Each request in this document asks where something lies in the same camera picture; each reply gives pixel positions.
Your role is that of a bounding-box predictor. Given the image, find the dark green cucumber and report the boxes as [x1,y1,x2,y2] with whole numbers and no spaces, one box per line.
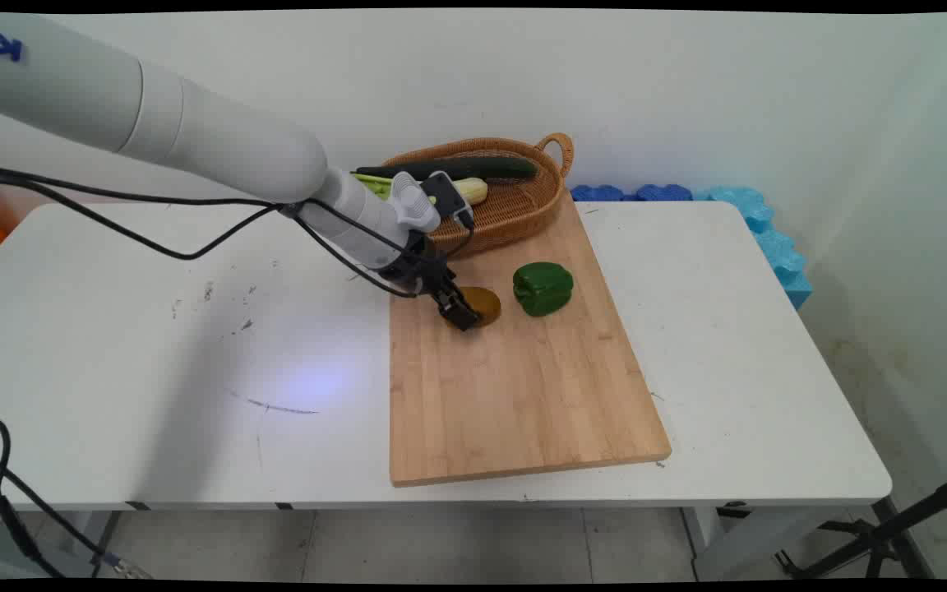
[356,156,539,183]

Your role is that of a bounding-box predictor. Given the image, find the white table leg frame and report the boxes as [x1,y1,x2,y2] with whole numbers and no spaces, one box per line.
[681,502,881,581]

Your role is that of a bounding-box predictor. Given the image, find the woven wicker basket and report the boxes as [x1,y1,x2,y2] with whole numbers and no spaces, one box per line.
[378,132,575,259]

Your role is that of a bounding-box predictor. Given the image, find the green bell pepper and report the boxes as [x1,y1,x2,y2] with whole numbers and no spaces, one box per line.
[512,261,575,318]

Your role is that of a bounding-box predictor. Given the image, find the black tripod stand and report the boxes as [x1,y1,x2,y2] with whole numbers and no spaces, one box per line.
[774,470,947,580]

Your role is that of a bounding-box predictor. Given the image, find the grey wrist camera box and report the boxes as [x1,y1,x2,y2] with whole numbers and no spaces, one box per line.
[419,170,475,230]

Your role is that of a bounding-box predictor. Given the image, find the black cable with metal connector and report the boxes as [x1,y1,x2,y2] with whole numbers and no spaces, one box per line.
[0,409,150,580]

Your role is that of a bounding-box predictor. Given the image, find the wooden cutting board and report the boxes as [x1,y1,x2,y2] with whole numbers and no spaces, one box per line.
[388,194,673,488]

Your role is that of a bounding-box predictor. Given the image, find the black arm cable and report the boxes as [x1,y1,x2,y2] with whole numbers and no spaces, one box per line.
[0,163,287,208]
[0,171,421,298]

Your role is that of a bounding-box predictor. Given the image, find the grey table leg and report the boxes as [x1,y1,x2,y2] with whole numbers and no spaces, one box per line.
[62,510,126,578]

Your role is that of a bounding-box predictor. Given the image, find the yellow-brown potato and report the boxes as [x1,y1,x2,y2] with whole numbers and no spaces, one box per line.
[444,285,502,330]

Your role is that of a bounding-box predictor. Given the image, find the light blue foam mat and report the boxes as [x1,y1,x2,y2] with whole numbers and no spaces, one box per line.
[693,186,814,311]

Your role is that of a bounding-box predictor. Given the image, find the green celery stalk bunch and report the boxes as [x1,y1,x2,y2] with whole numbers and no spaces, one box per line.
[351,172,489,207]

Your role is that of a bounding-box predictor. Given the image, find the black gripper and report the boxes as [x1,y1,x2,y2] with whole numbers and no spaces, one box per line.
[375,233,484,332]

